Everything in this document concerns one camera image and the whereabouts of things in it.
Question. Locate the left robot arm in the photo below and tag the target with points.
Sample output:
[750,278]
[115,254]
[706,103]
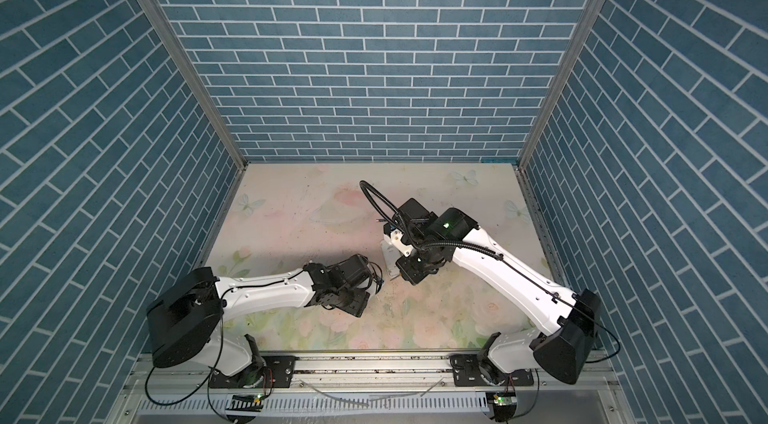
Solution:
[186,322]

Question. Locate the aluminium mounting rail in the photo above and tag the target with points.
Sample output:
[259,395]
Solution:
[414,371]

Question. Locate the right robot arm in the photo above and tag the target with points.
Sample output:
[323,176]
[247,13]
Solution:
[564,322]

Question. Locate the white ribbed cable duct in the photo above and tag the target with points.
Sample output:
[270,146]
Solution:
[315,404]

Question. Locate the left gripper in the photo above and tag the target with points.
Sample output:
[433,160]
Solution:
[361,305]

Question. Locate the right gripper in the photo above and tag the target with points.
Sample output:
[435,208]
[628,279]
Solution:
[408,271]

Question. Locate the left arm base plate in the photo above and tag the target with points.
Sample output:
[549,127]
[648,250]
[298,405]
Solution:
[252,371]

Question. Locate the white remote control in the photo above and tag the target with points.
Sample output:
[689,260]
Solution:
[391,254]

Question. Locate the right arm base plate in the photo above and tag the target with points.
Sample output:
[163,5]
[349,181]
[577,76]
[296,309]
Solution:
[469,370]

